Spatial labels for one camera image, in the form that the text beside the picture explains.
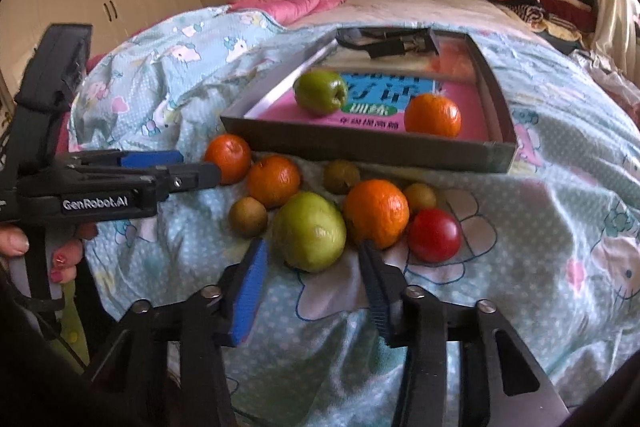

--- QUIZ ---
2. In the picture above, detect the orange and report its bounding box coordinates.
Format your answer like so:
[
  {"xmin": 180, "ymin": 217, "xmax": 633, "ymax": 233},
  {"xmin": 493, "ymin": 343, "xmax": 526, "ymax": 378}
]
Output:
[
  {"xmin": 203, "ymin": 133, "xmax": 252, "ymax": 185},
  {"xmin": 404, "ymin": 93, "xmax": 462, "ymax": 139},
  {"xmin": 246, "ymin": 155, "xmax": 302, "ymax": 209},
  {"xmin": 343, "ymin": 179, "xmax": 410, "ymax": 249}
]

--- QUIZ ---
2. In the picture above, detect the brown kiwi front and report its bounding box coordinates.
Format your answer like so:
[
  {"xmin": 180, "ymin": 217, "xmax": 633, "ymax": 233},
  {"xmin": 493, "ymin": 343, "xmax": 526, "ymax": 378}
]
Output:
[{"xmin": 229, "ymin": 196, "xmax": 268, "ymax": 237}]

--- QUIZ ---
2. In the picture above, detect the red tomato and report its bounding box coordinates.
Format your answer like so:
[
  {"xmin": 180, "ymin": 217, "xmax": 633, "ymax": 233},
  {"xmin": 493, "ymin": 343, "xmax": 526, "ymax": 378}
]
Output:
[{"xmin": 407, "ymin": 208, "xmax": 462, "ymax": 263}]

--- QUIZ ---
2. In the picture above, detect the small green mango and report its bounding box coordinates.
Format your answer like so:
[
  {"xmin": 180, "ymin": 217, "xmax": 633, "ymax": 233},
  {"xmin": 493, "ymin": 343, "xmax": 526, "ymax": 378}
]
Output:
[{"xmin": 270, "ymin": 191, "xmax": 347, "ymax": 273}]

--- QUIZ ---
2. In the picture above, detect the large green mango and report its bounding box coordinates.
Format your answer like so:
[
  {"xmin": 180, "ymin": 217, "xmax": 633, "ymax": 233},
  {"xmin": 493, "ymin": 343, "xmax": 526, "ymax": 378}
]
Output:
[{"xmin": 293, "ymin": 69, "xmax": 348, "ymax": 116}]

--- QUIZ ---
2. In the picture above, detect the left hand with red nails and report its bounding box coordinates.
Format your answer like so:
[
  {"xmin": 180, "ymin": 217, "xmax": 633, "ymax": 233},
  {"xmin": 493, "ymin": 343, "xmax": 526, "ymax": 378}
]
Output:
[{"xmin": 1, "ymin": 223, "xmax": 98, "ymax": 284}]

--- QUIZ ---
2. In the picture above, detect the grey cardboard box tray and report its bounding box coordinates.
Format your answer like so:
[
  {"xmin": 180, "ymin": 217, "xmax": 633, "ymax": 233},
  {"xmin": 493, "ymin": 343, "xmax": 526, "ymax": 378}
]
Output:
[{"xmin": 221, "ymin": 27, "xmax": 526, "ymax": 173}]

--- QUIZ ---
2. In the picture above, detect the hello kitty blue quilt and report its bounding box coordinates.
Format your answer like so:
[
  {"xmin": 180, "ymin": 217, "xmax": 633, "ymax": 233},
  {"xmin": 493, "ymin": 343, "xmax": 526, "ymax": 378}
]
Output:
[{"xmin": 68, "ymin": 7, "xmax": 639, "ymax": 426}]

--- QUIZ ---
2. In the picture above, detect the brown kiwi back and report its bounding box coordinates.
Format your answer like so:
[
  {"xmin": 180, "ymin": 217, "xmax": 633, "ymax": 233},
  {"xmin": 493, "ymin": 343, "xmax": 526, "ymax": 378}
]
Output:
[{"xmin": 322, "ymin": 159, "xmax": 360, "ymax": 195}]

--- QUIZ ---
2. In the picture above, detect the small brown kiwi right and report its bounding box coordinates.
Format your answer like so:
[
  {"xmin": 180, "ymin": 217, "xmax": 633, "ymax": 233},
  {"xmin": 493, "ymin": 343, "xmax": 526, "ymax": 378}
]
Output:
[{"xmin": 404, "ymin": 183, "xmax": 437, "ymax": 213}]

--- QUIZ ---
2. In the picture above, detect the pink chinese workbook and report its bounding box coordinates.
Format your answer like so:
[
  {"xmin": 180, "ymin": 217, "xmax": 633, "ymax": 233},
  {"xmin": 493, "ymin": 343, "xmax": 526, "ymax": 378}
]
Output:
[{"xmin": 245, "ymin": 74, "xmax": 489, "ymax": 142}]

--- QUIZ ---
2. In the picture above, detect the black gripper part in tray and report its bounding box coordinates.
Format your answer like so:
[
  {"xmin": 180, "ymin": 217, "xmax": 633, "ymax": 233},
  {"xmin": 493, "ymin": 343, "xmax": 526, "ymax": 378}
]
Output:
[{"xmin": 336, "ymin": 28, "xmax": 440, "ymax": 58}]

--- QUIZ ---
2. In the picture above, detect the white bed sheet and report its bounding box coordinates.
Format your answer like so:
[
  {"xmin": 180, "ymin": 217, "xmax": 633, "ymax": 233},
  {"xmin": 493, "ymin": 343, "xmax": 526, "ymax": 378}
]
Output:
[{"xmin": 288, "ymin": 0, "xmax": 548, "ymax": 46}]

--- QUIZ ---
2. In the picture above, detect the cream curtain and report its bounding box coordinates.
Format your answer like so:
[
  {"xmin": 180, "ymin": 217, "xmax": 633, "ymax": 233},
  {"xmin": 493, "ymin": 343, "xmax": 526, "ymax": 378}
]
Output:
[{"xmin": 592, "ymin": 0, "xmax": 639, "ymax": 86}]

